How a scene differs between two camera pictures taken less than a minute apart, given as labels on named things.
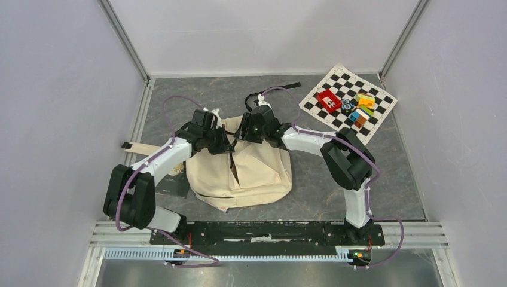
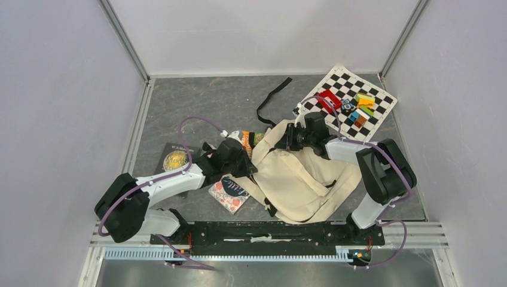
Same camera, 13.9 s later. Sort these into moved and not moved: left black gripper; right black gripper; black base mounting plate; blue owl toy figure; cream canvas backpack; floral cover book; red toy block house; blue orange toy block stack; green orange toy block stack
Moved: left black gripper; cream canvas backpack; floral cover book; right black gripper
Not moved: green orange toy block stack; black base mounting plate; blue owl toy figure; red toy block house; blue orange toy block stack
